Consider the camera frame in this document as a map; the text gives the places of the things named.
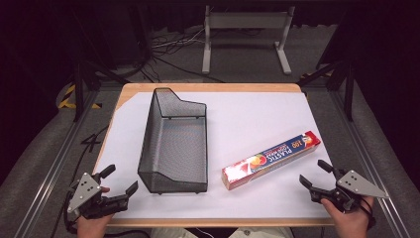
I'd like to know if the person's left hand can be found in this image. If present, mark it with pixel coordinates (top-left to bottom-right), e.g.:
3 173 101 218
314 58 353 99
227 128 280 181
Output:
76 186 115 238

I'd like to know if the person's right hand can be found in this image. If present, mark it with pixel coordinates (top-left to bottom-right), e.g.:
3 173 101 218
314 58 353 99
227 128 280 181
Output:
320 195 375 238

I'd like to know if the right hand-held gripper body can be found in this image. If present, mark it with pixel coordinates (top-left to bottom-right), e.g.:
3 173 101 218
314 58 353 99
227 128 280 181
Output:
309 169 390 213

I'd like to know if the bundle of floor cables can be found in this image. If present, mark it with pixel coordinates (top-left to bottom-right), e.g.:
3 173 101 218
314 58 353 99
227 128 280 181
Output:
145 25 227 84

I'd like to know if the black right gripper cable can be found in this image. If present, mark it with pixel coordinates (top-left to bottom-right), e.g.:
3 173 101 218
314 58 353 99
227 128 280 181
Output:
359 196 377 231

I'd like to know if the long plastic wrap box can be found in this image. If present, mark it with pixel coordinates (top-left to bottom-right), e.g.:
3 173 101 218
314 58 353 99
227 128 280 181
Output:
221 130 322 191

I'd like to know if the white paper sheet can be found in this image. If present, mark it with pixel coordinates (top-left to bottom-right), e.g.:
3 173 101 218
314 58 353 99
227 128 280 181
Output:
94 91 339 220

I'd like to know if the black wire mesh basket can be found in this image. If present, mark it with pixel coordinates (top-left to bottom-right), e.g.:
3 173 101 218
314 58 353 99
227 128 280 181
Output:
137 86 209 195

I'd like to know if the black metal stand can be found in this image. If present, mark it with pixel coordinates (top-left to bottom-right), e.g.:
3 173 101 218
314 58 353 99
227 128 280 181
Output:
71 59 131 123
297 59 357 122

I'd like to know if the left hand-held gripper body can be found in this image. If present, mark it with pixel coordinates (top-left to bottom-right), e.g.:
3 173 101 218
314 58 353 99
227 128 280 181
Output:
66 172 131 220

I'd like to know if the aluminium rail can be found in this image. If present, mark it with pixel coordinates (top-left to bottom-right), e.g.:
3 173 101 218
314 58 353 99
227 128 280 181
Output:
329 88 412 238
12 88 102 238

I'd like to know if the yellow black striped tape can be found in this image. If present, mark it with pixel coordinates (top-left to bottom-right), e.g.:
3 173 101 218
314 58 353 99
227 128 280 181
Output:
57 83 102 110

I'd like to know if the grey metal stand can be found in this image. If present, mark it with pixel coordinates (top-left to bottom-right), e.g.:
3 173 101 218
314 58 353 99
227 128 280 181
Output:
201 4 297 75

